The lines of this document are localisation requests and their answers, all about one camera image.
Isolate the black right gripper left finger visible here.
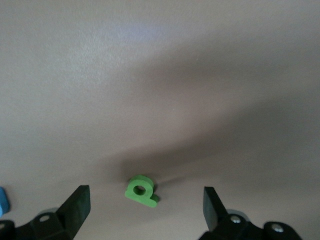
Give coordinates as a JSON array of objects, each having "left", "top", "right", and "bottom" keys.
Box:
[{"left": 14, "top": 184, "right": 91, "bottom": 240}]

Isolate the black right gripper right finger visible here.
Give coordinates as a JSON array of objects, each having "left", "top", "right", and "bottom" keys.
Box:
[{"left": 199, "top": 186, "right": 266, "bottom": 240}]

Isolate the green foam letter p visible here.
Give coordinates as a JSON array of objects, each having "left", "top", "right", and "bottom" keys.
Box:
[{"left": 124, "top": 174, "right": 160, "bottom": 209}]

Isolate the blue foam letter g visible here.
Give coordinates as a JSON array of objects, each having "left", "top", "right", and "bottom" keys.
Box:
[{"left": 0, "top": 186, "right": 11, "bottom": 216}]

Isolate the brown table cover sheet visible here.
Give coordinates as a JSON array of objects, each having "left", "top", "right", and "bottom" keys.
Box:
[{"left": 0, "top": 0, "right": 320, "bottom": 240}]

